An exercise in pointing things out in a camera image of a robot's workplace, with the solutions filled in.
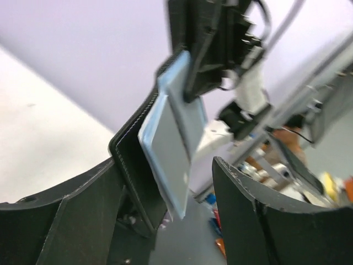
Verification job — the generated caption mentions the black leather card holder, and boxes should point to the black leather card holder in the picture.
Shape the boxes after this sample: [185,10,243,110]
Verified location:
[109,49,209,238]

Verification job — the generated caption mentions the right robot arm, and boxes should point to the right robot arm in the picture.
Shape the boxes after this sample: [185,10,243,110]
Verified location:
[167,1,271,140]

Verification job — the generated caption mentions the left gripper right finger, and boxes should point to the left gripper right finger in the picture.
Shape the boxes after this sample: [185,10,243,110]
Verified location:
[212,157,352,265]

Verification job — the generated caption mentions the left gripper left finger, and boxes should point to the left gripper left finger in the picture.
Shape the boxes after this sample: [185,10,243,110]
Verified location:
[1,158,122,264]

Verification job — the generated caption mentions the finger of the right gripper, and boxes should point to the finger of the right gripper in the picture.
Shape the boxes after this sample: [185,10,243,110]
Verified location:
[167,1,226,103]

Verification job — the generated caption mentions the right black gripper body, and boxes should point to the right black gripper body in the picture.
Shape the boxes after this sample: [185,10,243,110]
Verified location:
[222,1,268,82]

